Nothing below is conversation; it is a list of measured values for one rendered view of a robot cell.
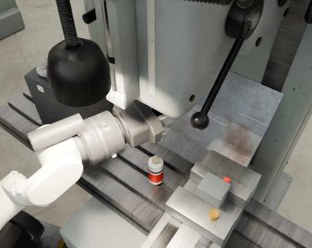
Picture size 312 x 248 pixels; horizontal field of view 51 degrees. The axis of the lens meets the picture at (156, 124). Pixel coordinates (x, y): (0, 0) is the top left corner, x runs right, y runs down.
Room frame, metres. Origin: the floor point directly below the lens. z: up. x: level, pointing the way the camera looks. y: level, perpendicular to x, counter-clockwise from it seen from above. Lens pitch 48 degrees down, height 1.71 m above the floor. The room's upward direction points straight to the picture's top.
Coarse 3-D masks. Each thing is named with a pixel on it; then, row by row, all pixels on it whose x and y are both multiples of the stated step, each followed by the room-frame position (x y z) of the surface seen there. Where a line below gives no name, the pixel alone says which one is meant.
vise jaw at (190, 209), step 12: (180, 192) 0.39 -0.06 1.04; (168, 204) 0.36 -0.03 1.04; (180, 204) 0.36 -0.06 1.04; (192, 204) 0.36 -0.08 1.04; (204, 204) 0.36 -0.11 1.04; (180, 216) 0.34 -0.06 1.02; (192, 216) 0.33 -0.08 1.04; (204, 216) 0.33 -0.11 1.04; (228, 216) 0.33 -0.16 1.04; (192, 228) 0.32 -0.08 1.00; (204, 228) 0.30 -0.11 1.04; (216, 228) 0.30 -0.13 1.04; (228, 228) 0.30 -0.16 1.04; (216, 240) 0.28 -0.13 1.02
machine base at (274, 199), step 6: (282, 174) 0.99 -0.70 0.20; (288, 174) 0.99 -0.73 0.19; (282, 180) 0.95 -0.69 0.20; (288, 180) 0.95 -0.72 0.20; (276, 186) 0.91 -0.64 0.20; (282, 186) 0.91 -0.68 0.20; (288, 186) 0.92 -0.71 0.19; (270, 192) 0.87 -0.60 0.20; (276, 192) 0.87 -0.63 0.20; (282, 192) 0.87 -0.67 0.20; (270, 198) 0.84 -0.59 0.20; (276, 198) 0.84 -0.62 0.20; (282, 198) 0.85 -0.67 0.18; (264, 204) 0.80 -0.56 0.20; (270, 204) 0.80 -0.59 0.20; (276, 204) 0.81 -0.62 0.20; (276, 210) 0.78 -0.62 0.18
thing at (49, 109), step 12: (36, 72) 0.74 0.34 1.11; (36, 84) 0.70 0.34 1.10; (48, 84) 0.68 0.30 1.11; (36, 96) 0.71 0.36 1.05; (48, 96) 0.68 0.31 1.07; (36, 108) 0.72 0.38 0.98; (48, 108) 0.69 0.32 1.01; (60, 108) 0.66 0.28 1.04; (72, 108) 0.64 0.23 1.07; (84, 108) 0.61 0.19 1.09; (96, 108) 0.65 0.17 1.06; (108, 108) 0.69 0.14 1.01; (48, 120) 0.70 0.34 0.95; (60, 120) 0.67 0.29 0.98
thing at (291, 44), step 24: (288, 24) 0.70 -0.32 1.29; (264, 48) 0.73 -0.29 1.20; (288, 48) 0.69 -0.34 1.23; (240, 72) 0.76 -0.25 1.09; (264, 72) 0.72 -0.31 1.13; (288, 72) 0.68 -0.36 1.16; (288, 96) 0.67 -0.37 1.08; (288, 120) 0.65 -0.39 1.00; (264, 144) 0.68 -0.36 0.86; (288, 144) 0.65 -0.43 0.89; (264, 168) 0.66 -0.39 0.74; (264, 192) 0.65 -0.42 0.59
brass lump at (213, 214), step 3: (210, 210) 0.34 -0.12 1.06; (213, 210) 0.34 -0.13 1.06; (216, 210) 0.34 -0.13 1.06; (210, 213) 0.33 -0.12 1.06; (213, 213) 0.33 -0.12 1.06; (216, 213) 0.33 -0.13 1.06; (210, 216) 0.32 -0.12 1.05; (213, 216) 0.32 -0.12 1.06; (216, 216) 0.32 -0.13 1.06; (210, 219) 0.32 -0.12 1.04; (213, 219) 0.32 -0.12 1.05; (216, 219) 0.32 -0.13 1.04
